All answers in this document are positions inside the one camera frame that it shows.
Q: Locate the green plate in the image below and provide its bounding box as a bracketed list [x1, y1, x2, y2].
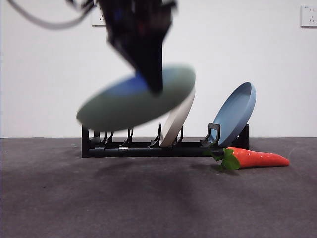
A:
[76, 64, 197, 132]

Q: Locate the orange carrot with green leaves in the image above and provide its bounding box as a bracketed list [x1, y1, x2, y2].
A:
[203, 146, 290, 172]

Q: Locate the cream plate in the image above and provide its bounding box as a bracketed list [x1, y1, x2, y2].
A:
[158, 87, 196, 147]

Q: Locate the black plate rack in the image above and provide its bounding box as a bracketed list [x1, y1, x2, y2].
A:
[81, 123, 250, 159]

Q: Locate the blue plate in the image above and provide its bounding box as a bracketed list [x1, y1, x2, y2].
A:
[212, 82, 257, 148]

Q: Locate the white wall socket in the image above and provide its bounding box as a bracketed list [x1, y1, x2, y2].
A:
[91, 9, 107, 27]
[300, 5, 317, 28]

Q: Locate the grey cable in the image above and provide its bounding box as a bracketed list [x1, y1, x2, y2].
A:
[6, 0, 96, 31]

